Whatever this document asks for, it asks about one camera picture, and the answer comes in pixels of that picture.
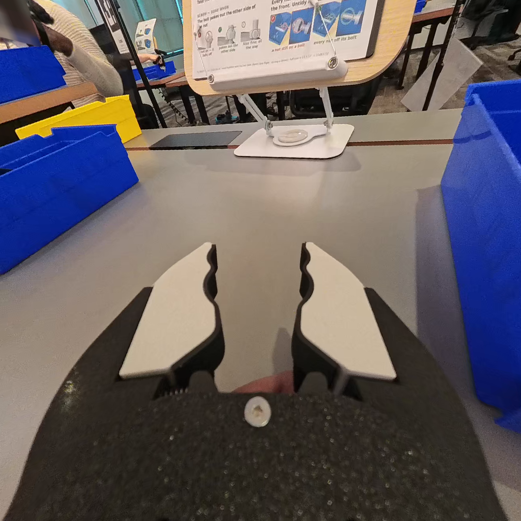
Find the printed instruction sheet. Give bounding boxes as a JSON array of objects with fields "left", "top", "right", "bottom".
[{"left": 191, "top": 0, "right": 385, "bottom": 80}]

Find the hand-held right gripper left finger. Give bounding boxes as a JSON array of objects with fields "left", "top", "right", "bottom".
[{"left": 118, "top": 243, "right": 225, "bottom": 391}]

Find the small instruction sign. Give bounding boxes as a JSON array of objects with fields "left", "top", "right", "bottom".
[{"left": 134, "top": 18, "right": 158, "bottom": 55}]

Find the wooden table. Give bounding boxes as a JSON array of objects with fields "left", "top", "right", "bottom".
[
  {"left": 411, "top": 6, "right": 458, "bottom": 88},
  {"left": 136, "top": 71, "right": 186, "bottom": 89}
]

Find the wooden board document stand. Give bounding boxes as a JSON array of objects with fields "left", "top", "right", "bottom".
[{"left": 182, "top": 0, "right": 418, "bottom": 160}]

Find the yellow plastic bin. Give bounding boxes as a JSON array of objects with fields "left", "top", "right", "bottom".
[{"left": 15, "top": 94, "right": 142, "bottom": 141}]

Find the long blue bin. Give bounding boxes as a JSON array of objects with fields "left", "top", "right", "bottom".
[{"left": 0, "top": 45, "right": 66, "bottom": 104}]

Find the printed tag board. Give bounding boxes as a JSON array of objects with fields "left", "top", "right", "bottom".
[{"left": 97, "top": 0, "right": 130, "bottom": 54}]

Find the black flat pad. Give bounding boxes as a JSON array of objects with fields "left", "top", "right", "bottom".
[{"left": 148, "top": 130, "right": 243, "bottom": 150}]

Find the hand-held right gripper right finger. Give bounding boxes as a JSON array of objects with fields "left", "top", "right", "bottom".
[{"left": 291, "top": 242, "right": 397, "bottom": 396}]

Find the grey flat panel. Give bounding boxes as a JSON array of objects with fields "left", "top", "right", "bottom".
[{"left": 401, "top": 39, "right": 484, "bottom": 111}]

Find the blue plastic bin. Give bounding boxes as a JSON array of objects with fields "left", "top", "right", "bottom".
[
  {"left": 0, "top": 124, "right": 140, "bottom": 275},
  {"left": 441, "top": 79, "right": 521, "bottom": 434}
]

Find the black coiled cable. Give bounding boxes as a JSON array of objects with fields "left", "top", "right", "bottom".
[{"left": 163, "top": 90, "right": 192, "bottom": 123}]

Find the black office chair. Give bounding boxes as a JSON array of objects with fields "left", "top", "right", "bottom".
[{"left": 289, "top": 77, "right": 383, "bottom": 116}]

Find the wooden-edged table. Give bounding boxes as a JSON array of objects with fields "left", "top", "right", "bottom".
[{"left": 0, "top": 81, "right": 98, "bottom": 123}]

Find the black stand pole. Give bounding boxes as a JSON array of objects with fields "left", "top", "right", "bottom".
[{"left": 423, "top": 0, "right": 465, "bottom": 111}]

